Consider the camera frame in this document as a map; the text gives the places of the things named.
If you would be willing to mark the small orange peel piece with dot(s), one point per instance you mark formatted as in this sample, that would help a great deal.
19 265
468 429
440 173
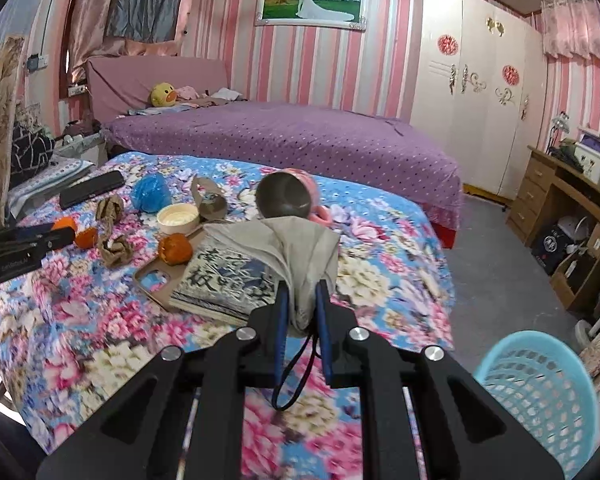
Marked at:
86 239

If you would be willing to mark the white wardrobe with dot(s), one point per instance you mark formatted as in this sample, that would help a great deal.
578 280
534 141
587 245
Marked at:
480 90

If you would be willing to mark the purple dotted bed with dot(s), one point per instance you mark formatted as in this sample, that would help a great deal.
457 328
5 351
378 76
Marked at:
385 153

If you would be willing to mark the snack package with Chinese text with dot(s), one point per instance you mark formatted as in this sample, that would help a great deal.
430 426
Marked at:
223 283

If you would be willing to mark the grey face mask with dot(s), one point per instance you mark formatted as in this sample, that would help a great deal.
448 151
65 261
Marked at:
299 252

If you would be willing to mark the white storage box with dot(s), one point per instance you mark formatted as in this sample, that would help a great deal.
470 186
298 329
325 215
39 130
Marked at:
589 160

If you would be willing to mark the black glasses case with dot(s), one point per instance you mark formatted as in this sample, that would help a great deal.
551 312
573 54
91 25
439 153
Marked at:
90 188

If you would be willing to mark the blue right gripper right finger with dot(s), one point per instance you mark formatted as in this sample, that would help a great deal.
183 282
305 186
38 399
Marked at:
321 311

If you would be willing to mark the pink bed headboard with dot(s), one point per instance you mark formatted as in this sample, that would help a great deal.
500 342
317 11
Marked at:
124 83

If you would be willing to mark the black box under desk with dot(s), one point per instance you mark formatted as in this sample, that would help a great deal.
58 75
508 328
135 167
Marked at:
551 247

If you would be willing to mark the wooden desk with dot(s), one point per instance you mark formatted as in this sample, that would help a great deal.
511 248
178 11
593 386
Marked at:
552 192

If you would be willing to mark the floral bed cover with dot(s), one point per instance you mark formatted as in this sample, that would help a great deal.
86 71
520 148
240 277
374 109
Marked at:
73 332

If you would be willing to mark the pink metal mug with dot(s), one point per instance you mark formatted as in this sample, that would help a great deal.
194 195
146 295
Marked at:
291 192

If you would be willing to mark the blue crumpled plastic bag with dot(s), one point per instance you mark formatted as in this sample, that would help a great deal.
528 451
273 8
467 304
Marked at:
151 193

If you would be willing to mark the grey window curtain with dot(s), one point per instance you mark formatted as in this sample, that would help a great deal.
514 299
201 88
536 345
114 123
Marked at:
146 21

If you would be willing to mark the desk lamp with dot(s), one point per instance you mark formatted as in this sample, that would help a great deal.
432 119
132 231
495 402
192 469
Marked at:
559 128

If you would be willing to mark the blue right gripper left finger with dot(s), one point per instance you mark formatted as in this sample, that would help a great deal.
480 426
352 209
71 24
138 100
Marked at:
280 331

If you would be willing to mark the pink valance curtain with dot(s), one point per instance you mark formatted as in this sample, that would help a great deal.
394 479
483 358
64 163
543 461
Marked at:
571 28

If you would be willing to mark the brown paper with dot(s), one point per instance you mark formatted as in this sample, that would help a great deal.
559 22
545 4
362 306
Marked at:
114 251

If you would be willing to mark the light blue plastic basket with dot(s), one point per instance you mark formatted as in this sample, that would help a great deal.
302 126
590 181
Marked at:
546 387

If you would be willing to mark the cream round plastic lid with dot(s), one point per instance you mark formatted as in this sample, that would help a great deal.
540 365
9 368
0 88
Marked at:
180 218

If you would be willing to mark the yellow duck plush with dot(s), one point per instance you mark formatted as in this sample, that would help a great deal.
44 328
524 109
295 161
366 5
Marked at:
163 95

